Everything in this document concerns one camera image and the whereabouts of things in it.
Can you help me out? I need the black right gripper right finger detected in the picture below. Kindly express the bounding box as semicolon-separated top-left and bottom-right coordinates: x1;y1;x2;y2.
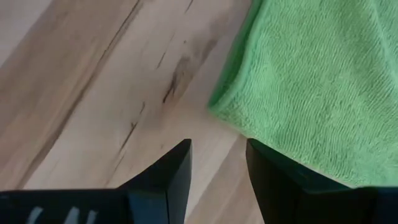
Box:
245;138;398;224

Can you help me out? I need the bright green microfiber towel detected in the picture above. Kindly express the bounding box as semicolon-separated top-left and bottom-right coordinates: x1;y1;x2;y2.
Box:
207;0;398;189

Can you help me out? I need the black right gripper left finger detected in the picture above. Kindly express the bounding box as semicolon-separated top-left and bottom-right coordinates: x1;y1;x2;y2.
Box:
0;138;193;224

